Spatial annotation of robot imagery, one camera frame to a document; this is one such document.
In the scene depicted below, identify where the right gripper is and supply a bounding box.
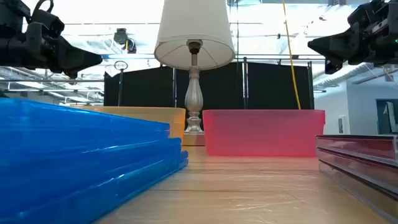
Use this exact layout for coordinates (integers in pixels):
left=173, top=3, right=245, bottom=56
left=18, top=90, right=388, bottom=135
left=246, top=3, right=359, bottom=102
left=307, top=0, right=398, bottom=75

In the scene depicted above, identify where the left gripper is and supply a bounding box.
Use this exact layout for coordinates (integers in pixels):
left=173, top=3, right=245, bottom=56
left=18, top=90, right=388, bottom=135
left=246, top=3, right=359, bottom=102
left=0, top=0, right=103, bottom=80

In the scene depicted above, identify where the blue jewel case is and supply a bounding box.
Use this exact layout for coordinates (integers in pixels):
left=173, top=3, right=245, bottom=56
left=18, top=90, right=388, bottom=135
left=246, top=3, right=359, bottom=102
left=0, top=136, right=183, bottom=220
left=0, top=151, right=190, bottom=224
left=0, top=98, right=171, bottom=160

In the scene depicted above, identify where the black light stand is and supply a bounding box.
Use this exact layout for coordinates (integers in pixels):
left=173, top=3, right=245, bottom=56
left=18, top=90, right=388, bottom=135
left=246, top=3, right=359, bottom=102
left=113, top=60, right=129, bottom=107

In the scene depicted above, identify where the black partition screen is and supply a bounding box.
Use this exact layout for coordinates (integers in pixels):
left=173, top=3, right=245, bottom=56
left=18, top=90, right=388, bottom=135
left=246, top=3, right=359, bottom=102
left=103, top=61, right=315, bottom=110

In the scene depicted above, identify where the dark framed window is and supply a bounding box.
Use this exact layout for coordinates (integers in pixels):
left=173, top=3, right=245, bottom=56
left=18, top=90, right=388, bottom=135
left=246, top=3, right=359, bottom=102
left=375, top=98, right=398, bottom=135

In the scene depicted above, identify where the orange plastic bin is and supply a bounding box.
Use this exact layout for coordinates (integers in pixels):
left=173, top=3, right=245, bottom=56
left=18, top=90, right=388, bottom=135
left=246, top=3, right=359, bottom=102
left=70, top=105, right=187, bottom=141

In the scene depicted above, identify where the pink plastic bin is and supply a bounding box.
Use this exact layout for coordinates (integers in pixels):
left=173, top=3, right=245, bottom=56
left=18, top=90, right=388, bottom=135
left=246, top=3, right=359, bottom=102
left=201, top=108, right=326, bottom=158

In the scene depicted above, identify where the white shade table lamp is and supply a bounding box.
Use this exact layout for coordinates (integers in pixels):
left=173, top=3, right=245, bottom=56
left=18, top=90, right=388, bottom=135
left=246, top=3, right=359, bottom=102
left=154, top=0, right=236, bottom=136

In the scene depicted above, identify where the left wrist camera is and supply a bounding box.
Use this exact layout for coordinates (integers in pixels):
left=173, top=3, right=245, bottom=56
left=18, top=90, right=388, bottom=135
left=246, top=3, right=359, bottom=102
left=29, top=0, right=65, bottom=40

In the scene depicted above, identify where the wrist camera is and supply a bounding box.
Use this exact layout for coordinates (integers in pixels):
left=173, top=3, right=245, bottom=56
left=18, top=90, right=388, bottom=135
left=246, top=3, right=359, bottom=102
left=29, top=0, right=65, bottom=40
left=347, top=1, right=379, bottom=27

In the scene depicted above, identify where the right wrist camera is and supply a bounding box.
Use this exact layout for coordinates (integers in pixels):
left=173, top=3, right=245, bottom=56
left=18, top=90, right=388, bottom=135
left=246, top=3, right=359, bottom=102
left=347, top=1, right=379, bottom=27

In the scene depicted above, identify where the yellow hanging cable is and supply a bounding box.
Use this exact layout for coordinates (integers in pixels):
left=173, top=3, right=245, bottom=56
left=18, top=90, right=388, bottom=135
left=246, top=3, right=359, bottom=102
left=281, top=0, right=302, bottom=110

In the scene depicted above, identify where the black ceiling camera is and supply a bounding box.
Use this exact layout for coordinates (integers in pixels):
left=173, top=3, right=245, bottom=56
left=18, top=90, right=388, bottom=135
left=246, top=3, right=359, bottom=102
left=113, top=27, right=137, bottom=55

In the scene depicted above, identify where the white wall box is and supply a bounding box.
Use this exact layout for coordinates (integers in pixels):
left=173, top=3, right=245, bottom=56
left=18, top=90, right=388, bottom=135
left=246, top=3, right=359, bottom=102
left=338, top=115, right=348, bottom=134

